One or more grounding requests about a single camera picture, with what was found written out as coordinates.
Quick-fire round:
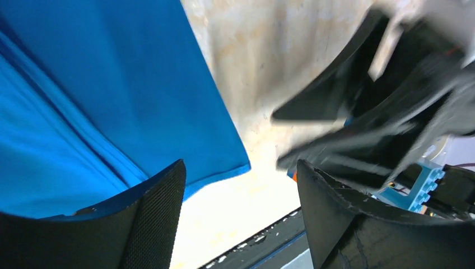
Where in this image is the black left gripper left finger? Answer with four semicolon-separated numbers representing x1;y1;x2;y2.
1;160;187;268

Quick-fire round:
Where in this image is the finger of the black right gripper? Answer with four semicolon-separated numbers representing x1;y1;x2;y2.
271;7;390;121
276;55;474;189

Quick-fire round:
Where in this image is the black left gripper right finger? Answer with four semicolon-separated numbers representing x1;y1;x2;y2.
297;160;474;268

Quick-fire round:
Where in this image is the colourful toy brick assembly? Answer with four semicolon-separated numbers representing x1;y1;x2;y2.
287;160;446;219

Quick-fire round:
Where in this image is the blue cloth napkin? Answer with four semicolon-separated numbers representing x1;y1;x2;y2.
1;1;250;218

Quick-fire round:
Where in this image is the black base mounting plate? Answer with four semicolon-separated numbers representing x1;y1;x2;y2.
201;208;305;268

